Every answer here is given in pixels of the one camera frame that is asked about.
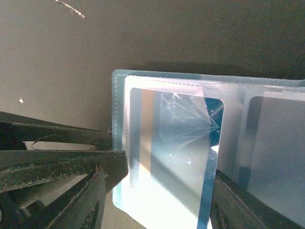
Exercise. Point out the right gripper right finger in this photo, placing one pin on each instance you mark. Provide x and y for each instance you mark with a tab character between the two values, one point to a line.
234	208

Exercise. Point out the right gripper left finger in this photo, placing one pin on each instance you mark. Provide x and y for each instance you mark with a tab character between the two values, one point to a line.
86	205

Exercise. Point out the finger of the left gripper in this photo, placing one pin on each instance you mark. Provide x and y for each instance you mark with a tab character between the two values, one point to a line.
114	166
16	129

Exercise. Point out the light blue card holder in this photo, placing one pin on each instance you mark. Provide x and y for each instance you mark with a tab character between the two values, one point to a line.
234	92

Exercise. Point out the blue VIP card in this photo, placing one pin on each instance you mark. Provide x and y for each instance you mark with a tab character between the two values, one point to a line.
275	131

